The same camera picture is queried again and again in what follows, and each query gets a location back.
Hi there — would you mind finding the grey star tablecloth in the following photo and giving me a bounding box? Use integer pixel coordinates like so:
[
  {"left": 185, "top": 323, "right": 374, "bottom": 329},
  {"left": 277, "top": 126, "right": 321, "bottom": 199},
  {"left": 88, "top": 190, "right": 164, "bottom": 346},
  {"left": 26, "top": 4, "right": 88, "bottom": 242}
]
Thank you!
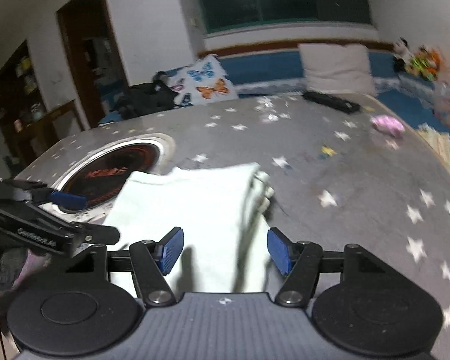
[{"left": 0, "top": 94, "right": 450, "bottom": 360}]

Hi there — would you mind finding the light green lace-sleeved shirt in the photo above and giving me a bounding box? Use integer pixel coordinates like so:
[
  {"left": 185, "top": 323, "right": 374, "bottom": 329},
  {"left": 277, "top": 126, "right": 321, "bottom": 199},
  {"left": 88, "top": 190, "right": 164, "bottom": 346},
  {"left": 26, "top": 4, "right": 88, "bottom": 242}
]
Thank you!
[{"left": 103, "top": 162, "right": 276, "bottom": 295}]

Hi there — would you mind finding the blue cushioned bench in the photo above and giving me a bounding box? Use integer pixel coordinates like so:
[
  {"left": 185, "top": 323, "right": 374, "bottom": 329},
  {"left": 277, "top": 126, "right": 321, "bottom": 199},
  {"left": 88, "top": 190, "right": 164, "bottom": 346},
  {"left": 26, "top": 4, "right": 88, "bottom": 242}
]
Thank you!
[{"left": 97, "top": 43, "right": 450, "bottom": 136}]

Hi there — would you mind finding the small pink fabric item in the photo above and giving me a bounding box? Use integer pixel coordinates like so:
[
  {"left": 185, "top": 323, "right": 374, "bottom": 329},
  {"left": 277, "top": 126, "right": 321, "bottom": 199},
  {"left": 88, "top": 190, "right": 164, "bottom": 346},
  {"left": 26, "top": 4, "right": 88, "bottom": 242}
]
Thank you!
[{"left": 371, "top": 115, "right": 406, "bottom": 138}]

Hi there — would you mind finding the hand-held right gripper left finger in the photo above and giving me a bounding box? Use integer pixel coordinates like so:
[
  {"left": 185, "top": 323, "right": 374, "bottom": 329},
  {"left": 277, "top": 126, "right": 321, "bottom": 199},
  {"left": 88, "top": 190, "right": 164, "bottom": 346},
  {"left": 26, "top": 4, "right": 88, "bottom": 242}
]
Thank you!
[{"left": 64, "top": 226, "right": 185, "bottom": 307}]

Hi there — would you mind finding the round black induction cooktop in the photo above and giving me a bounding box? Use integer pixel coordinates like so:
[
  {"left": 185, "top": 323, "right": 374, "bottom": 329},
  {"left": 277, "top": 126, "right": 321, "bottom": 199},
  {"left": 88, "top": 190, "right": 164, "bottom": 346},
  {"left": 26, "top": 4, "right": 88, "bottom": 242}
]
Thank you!
[{"left": 53, "top": 133, "right": 176, "bottom": 219}]

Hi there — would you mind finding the butterfly print pillow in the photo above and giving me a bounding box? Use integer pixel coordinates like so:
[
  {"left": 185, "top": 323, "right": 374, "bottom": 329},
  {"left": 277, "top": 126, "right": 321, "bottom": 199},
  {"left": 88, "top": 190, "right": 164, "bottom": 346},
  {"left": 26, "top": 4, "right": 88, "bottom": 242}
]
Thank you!
[{"left": 172, "top": 54, "right": 239, "bottom": 109}]

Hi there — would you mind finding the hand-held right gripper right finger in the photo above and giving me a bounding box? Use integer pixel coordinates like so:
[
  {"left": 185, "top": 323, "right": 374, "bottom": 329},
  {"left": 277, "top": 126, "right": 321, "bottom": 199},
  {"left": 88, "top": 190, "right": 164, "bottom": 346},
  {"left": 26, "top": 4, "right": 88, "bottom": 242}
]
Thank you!
[{"left": 267, "top": 227, "right": 389, "bottom": 307}]

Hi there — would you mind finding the orange plush toy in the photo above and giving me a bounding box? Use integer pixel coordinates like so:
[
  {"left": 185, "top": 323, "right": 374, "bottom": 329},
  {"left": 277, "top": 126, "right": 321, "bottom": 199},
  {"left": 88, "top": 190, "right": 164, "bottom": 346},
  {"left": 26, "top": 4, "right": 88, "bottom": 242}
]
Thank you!
[{"left": 420, "top": 46, "right": 444, "bottom": 80}]

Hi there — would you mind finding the pale paper stack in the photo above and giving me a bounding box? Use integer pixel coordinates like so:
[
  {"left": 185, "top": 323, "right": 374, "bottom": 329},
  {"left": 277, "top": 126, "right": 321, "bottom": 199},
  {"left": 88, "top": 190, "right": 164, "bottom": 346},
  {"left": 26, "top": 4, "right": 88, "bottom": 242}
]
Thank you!
[{"left": 416, "top": 124, "right": 450, "bottom": 182}]

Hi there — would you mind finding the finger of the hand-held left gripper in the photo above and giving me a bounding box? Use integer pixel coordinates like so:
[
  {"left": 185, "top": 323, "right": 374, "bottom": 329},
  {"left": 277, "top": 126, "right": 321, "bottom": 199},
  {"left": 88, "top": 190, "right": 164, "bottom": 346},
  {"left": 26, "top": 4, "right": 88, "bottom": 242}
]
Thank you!
[
  {"left": 0, "top": 202, "right": 121, "bottom": 258},
  {"left": 0, "top": 177, "right": 89, "bottom": 211}
]

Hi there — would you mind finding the brown bear plush toy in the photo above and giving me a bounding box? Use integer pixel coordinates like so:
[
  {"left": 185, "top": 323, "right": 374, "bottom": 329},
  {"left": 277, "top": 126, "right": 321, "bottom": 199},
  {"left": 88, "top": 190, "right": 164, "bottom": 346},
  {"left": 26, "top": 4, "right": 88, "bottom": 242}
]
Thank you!
[{"left": 409, "top": 54, "right": 429, "bottom": 76}]

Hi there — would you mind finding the beige pillow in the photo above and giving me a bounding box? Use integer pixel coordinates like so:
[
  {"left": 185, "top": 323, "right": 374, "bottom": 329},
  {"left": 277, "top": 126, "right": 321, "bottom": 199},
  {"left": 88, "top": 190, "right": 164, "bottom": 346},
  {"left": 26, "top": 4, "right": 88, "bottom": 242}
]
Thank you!
[{"left": 298, "top": 43, "right": 377, "bottom": 95}]

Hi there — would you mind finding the black bag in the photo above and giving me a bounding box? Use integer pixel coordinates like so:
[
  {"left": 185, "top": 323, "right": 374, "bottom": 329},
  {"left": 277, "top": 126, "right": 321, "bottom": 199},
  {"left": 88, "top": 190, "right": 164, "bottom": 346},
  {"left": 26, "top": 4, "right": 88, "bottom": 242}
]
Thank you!
[{"left": 114, "top": 71, "right": 179, "bottom": 121}]

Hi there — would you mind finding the dark window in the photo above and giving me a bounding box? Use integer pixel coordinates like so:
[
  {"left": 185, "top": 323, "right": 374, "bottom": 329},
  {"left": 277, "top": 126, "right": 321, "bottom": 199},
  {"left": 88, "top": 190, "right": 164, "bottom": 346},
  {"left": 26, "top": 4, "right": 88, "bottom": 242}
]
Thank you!
[{"left": 191, "top": 0, "right": 374, "bottom": 37}]

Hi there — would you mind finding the black remote control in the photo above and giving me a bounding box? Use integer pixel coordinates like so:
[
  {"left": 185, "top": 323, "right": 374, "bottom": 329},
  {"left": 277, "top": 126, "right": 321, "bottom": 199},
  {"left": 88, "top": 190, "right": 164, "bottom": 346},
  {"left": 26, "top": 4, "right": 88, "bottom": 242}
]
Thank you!
[{"left": 303, "top": 91, "right": 361, "bottom": 114}]

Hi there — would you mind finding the dark wooden door frame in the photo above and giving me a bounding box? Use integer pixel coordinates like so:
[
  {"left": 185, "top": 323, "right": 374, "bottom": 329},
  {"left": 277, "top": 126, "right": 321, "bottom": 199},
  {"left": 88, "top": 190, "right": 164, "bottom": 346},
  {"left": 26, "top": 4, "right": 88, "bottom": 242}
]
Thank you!
[{"left": 56, "top": 0, "right": 131, "bottom": 129}]

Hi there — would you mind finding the dark wooden shelf cabinet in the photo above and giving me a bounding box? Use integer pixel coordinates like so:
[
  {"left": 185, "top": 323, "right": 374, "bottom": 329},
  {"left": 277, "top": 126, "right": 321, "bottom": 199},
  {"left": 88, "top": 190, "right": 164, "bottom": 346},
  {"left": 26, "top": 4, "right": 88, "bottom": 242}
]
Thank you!
[{"left": 0, "top": 39, "right": 84, "bottom": 166}]

